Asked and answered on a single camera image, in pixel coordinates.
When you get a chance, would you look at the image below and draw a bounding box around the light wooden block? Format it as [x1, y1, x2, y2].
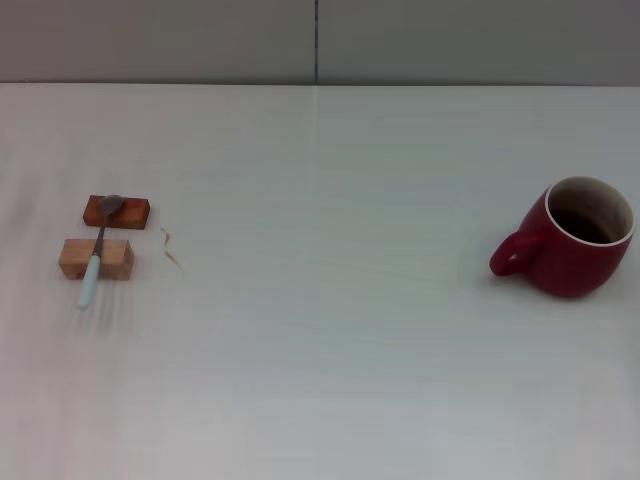
[58, 238, 136, 281]

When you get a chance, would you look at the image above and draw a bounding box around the dark reddish wooden block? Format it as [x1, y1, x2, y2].
[82, 194, 152, 230]

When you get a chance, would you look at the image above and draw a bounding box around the blue handled metal spoon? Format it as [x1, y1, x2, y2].
[76, 194, 126, 311]

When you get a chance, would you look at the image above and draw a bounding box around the red ceramic mug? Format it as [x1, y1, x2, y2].
[488, 174, 635, 299]

